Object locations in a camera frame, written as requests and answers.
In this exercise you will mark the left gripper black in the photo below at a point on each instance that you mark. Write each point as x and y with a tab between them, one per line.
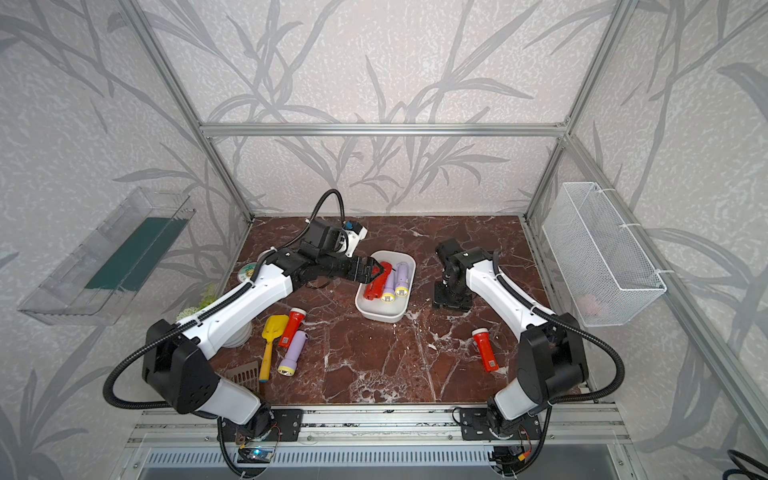
367	269

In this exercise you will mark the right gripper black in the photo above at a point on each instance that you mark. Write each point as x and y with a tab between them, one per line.
461	305

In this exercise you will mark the purple flashlight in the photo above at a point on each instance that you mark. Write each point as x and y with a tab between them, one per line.
402	279
289	364
388	293

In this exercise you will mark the white plastic storage box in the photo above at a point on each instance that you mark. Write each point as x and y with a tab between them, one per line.
377	310

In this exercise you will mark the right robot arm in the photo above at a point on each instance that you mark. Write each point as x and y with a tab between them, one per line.
551	357

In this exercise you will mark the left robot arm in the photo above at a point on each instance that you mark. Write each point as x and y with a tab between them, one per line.
178	368

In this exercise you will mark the silver round tin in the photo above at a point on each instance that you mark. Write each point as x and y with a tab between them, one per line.
267	256

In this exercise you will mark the yellow toy shovel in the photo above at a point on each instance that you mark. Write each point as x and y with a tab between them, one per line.
273	330

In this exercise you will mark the green label round tin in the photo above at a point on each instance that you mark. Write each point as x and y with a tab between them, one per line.
247	272

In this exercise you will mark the pink object in basket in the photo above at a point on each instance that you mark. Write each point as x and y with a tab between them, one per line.
590	306

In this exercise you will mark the artificial flower plant pot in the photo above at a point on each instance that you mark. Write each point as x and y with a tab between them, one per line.
210	296

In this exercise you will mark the brown plastic comb grid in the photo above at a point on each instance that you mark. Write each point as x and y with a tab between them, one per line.
245	375

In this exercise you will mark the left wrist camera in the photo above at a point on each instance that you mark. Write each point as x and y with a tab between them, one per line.
353	233

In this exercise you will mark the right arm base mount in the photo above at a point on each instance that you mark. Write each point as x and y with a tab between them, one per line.
481	424

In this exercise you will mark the white wire mesh basket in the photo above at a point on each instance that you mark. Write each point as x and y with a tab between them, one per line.
597	253

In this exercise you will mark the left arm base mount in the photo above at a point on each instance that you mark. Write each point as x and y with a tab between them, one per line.
277	425

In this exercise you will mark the clear acrylic wall shelf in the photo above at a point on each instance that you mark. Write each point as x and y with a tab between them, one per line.
96	283

